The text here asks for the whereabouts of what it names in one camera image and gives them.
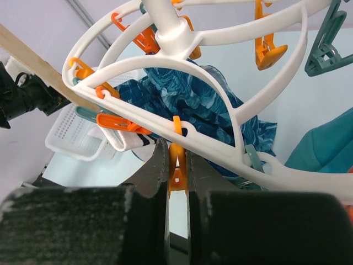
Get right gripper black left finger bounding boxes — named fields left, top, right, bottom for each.
left=1, top=139, right=169, bottom=264

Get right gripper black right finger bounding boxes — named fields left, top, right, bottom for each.
left=186, top=152, right=352, bottom=264

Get white sock black stripes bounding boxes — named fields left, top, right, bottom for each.
left=99, top=127, right=157, bottom=152

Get orange clothes peg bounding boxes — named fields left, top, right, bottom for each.
left=168, top=115, right=190, bottom=193

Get white sock plain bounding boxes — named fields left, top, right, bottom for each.
left=87, top=127, right=105, bottom=140

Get white round clip hanger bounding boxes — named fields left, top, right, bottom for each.
left=62, top=1, right=352, bottom=205

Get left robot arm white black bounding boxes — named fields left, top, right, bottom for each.
left=1, top=56, right=71, bottom=129

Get white plastic basket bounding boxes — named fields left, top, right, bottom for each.
left=45, top=66, right=140, bottom=162

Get teal plain cloth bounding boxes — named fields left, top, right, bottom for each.
left=285, top=108, right=352, bottom=173

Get blue patterned cloth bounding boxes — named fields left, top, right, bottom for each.
left=114, top=57, right=278, bottom=177

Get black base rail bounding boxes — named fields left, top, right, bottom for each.
left=22, top=165, right=189, bottom=264

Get wooden rack frame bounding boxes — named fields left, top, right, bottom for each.
left=1, top=24, right=99, bottom=112

